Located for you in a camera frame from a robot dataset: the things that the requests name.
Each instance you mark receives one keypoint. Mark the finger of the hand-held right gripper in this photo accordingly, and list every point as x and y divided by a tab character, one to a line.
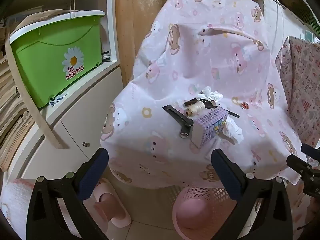
298	166
310	151

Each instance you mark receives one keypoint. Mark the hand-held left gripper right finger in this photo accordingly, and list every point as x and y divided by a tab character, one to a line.
225	173

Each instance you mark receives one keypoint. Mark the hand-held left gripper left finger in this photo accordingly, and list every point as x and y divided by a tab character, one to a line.
96	170

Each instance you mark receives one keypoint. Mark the white tissue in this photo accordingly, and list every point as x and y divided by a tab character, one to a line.
233	131
210	95

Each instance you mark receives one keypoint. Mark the purple paper box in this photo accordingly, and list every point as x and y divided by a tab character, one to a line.
210	127

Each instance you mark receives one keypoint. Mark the pink perforated basket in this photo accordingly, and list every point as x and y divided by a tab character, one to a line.
192	210

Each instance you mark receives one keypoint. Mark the black plastic spoon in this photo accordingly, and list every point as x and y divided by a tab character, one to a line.
232	114

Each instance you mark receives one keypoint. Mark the black strip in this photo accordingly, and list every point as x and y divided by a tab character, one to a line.
176	115

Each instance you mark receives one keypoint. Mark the metal cabinet knob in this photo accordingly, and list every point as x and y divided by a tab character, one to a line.
86	144

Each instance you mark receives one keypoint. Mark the white cabinet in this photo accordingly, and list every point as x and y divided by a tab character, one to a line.
75	120

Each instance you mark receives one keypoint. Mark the pink left slipper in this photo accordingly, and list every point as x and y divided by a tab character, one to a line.
118	221

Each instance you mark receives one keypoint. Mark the black tube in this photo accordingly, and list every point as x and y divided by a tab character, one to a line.
186	131

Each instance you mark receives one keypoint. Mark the cream thread spool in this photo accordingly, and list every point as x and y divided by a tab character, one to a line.
193	110

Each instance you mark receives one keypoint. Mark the floral patterned cloth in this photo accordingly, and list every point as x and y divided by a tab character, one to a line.
300	80

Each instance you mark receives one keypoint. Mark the green plastic storage box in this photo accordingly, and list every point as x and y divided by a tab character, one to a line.
50	62

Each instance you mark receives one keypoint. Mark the pink printed tablecloth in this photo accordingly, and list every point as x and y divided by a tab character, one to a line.
200	55

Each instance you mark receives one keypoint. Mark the white panel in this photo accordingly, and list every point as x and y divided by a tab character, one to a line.
275	17

